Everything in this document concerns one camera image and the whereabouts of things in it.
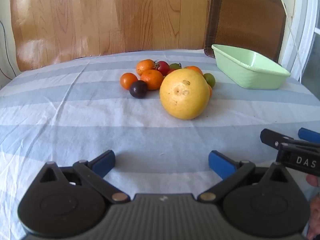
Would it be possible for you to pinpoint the thin black cable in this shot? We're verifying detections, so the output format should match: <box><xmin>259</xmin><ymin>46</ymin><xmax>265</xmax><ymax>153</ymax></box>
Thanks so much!
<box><xmin>0</xmin><ymin>20</ymin><xmax>16</xmax><ymax>78</ymax></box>

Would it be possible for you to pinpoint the person's right hand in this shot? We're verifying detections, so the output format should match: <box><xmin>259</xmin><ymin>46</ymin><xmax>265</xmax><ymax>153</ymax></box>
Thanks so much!
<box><xmin>306</xmin><ymin>174</ymin><xmax>320</xmax><ymax>240</ymax></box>

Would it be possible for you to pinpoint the white cable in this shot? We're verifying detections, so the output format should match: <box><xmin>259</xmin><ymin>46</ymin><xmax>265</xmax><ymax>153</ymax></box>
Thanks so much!
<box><xmin>274</xmin><ymin>0</ymin><xmax>303</xmax><ymax>80</ymax></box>

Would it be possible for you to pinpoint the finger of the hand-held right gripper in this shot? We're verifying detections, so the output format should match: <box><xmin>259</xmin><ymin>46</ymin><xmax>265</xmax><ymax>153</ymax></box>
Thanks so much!
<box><xmin>298</xmin><ymin>127</ymin><xmax>320</xmax><ymax>143</ymax></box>
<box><xmin>260</xmin><ymin>128</ymin><xmax>295</xmax><ymax>151</ymax></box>

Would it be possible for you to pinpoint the light green plastic basket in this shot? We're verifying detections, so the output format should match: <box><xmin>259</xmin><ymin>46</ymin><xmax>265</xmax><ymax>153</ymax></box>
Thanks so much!
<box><xmin>211</xmin><ymin>44</ymin><xmax>291</xmax><ymax>90</ymax></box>

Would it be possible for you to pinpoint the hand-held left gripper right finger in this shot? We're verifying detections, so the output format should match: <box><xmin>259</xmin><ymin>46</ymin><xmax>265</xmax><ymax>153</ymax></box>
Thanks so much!
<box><xmin>197</xmin><ymin>150</ymin><xmax>291</xmax><ymax>204</ymax></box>

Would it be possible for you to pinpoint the white ribbed door frame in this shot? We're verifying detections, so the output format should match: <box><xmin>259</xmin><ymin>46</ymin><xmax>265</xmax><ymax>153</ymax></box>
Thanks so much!
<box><xmin>280</xmin><ymin>0</ymin><xmax>320</xmax><ymax>83</ymax></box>

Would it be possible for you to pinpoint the dark purple plum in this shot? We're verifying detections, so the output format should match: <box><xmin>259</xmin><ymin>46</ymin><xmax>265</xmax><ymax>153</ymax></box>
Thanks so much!
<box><xmin>129</xmin><ymin>80</ymin><xmax>148</xmax><ymax>99</ymax></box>

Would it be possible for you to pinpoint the orange tangerine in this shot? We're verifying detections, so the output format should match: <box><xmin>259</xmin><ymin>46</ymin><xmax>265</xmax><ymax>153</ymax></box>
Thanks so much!
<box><xmin>136</xmin><ymin>59</ymin><xmax>155</xmax><ymax>76</ymax></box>
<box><xmin>140</xmin><ymin>69</ymin><xmax>164</xmax><ymax>91</ymax></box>
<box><xmin>120</xmin><ymin>73</ymin><xmax>138</xmax><ymax>90</ymax></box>
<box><xmin>184</xmin><ymin>66</ymin><xmax>203</xmax><ymax>76</ymax></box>

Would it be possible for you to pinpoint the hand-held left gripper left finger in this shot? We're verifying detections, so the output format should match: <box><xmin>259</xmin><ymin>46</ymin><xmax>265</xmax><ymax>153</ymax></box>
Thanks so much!
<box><xmin>34</xmin><ymin>150</ymin><xmax>131</xmax><ymax>204</ymax></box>

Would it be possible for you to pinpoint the wood pattern vinyl sheet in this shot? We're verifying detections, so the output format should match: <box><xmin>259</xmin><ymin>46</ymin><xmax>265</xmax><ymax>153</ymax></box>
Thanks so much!
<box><xmin>10</xmin><ymin>0</ymin><xmax>209</xmax><ymax>72</ymax></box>

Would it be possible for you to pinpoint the blue white striped blanket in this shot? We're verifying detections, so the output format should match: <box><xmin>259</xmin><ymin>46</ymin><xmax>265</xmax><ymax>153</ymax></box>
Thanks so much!
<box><xmin>0</xmin><ymin>49</ymin><xmax>320</xmax><ymax>240</ymax></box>

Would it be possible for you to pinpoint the red tomato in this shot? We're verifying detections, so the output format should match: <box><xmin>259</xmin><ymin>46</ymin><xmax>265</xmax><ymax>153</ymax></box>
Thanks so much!
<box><xmin>154</xmin><ymin>60</ymin><xmax>170</xmax><ymax>76</ymax></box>

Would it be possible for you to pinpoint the large yellow grapefruit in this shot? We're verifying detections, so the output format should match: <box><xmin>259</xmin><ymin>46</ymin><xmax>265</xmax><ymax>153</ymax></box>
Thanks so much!
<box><xmin>159</xmin><ymin>69</ymin><xmax>210</xmax><ymax>120</ymax></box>

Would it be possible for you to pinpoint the brown woven seat cushion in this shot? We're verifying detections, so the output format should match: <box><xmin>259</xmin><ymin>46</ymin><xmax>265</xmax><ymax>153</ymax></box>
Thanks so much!
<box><xmin>204</xmin><ymin>0</ymin><xmax>287</xmax><ymax>63</ymax></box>

